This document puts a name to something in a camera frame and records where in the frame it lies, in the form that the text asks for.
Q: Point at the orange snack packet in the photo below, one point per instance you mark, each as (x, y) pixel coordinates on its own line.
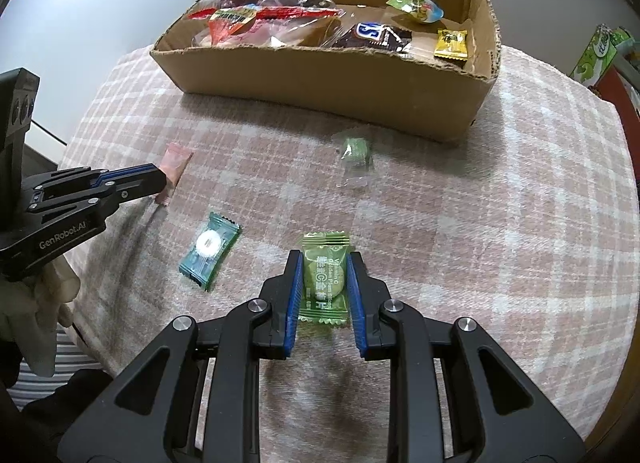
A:
(227, 19)

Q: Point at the striped shirt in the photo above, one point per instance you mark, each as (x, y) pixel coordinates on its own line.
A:
(55, 368)

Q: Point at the clear-wrapped green candy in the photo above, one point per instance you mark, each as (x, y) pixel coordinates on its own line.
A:
(356, 152)

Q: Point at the yellow candy packet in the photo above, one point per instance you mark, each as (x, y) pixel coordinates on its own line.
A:
(451, 43)

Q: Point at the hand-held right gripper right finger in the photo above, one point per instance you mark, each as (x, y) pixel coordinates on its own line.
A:
(356, 303)

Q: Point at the colourful snack packet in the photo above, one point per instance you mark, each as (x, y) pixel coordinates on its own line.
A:
(417, 5)

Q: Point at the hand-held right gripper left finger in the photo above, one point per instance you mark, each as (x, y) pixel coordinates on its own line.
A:
(294, 303)

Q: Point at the pink wafer packet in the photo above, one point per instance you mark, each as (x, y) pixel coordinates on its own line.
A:
(174, 163)

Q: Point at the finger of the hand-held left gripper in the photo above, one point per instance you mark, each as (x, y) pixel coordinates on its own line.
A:
(130, 190)
(125, 174)

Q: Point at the green candy packet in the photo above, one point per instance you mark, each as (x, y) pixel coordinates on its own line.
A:
(324, 283)

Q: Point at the brown chocolate bar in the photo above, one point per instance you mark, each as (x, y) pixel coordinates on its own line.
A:
(375, 35)

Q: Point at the person's left hand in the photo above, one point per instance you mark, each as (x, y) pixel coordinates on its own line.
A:
(45, 308)

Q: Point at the teal candy packet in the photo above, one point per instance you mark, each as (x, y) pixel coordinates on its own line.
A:
(210, 255)

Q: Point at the cardboard box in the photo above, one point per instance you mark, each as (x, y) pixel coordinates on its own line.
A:
(350, 88)

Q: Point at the clear bread packet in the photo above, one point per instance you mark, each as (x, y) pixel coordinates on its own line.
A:
(295, 35)

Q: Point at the dark red cloth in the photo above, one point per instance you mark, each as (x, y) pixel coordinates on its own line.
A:
(622, 88)

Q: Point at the green printed box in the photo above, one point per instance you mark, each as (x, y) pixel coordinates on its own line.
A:
(597, 55)

